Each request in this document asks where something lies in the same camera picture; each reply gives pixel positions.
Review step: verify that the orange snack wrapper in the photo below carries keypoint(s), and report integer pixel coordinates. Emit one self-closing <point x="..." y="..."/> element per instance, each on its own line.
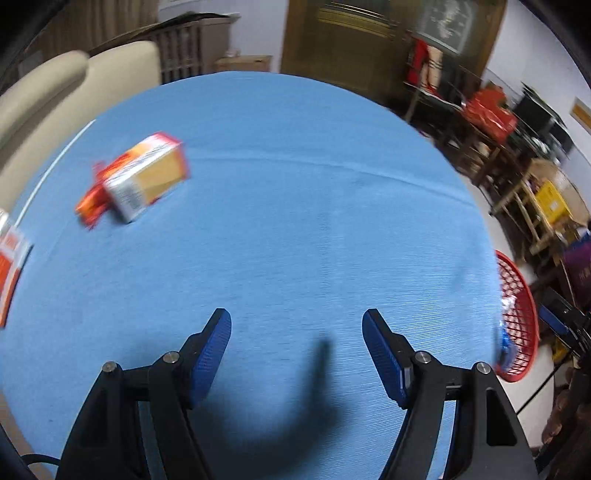
<point x="95" y="201"/>

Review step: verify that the yellow crate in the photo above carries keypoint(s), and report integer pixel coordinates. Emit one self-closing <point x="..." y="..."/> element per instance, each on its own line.
<point x="551" y="202"/>

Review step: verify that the red yellow medicine box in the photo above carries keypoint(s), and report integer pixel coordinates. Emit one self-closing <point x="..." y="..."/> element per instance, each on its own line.
<point x="144" y="173"/>

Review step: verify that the blue white wrapper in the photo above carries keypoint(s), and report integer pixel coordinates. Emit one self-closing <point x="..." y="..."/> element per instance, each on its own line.
<point x="508" y="348"/>

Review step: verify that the red bag on chair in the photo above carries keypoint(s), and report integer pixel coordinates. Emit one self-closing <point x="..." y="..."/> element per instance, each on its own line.
<point x="487" y="111"/>

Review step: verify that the dark wooden cabinet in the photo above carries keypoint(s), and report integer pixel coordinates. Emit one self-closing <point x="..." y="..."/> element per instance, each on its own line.
<point x="188" y="44"/>

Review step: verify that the brown wooden door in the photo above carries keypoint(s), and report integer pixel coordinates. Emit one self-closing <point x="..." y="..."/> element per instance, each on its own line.
<point x="364" y="46"/>

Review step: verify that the brown cardboard box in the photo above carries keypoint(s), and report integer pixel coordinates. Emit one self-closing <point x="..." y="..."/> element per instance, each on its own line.
<point x="248" y="63"/>

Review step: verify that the beige leather sofa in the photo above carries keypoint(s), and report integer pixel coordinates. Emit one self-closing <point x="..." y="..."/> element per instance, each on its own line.
<point x="54" y="101"/>

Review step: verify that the red plastic basket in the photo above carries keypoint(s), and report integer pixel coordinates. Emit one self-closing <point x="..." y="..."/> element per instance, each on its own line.
<point x="522" y="321"/>

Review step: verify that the blue tablecloth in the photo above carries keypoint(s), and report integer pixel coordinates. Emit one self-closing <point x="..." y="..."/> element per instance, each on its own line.
<point x="305" y="206"/>

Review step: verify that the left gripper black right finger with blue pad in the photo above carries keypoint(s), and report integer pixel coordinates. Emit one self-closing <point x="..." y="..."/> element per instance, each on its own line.
<point x="487" y="440"/>

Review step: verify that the red hanging clothes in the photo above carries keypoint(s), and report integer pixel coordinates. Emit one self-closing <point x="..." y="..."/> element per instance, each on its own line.
<point x="424" y="67"/>

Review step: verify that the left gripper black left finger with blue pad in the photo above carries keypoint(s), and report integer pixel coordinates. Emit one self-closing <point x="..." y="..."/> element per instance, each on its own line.
<point x="106" y="440"/>

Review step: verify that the wooden stool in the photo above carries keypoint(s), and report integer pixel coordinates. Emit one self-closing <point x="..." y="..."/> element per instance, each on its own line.
<point x="521" y="207"/>

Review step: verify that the orange white carton box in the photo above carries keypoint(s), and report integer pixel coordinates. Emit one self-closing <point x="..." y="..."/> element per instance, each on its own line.
<point x="14" y="250"/>

